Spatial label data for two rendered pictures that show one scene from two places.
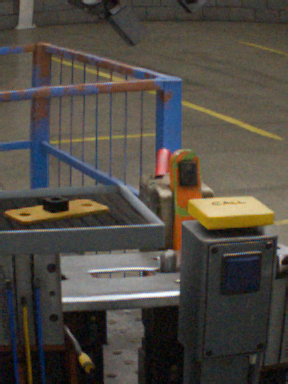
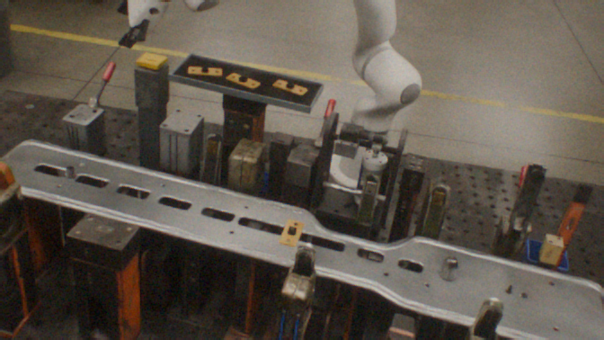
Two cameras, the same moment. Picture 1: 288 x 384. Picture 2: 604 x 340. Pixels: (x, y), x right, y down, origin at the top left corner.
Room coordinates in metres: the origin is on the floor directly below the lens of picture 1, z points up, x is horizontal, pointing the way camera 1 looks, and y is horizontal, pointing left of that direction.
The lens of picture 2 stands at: (2.16, 0.95, 1.92)
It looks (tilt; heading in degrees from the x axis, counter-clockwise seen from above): 33 degrees down; 205
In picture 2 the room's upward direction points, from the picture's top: 8 degrees clockwise
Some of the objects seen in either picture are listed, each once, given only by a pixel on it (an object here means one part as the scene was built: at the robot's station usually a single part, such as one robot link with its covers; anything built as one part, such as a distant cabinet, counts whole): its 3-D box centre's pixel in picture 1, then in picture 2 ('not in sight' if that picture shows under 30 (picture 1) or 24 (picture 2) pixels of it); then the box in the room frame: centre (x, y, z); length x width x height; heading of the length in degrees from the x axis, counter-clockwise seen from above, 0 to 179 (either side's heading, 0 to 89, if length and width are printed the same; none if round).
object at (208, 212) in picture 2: not in sight; (199, 261); (1.22, 0.28, 0.84); 0.13 x 0.11 x 0.29; 14
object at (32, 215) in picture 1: (55, 206); (205, 69); (0.94, 0.07, 1.17); 0.08 x 0.04 x 0.01; 125
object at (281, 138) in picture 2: not in sight; (275, 202); (0.99, 0.34, 0.90); 0.05 x 0.05 x 0.40; 14
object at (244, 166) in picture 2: not in sight; (243, 212); (1.06, 0.29, 0.89); 0.13 x 0.11 x 0.38; 14
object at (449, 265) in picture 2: not in sight; (448, 269); (1.09, 0.81, 1.02); 0.03 x 0.03 x 0.07
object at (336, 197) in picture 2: not in sight; (350, 210); (0.95, 0.53, 0.94); 0.18 x 0.13 x 0.49; 104
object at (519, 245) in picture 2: not in sight; (493, 281); (0.89, 0.90, 0.88); 0.07 x 0.06 x 0.35; 14
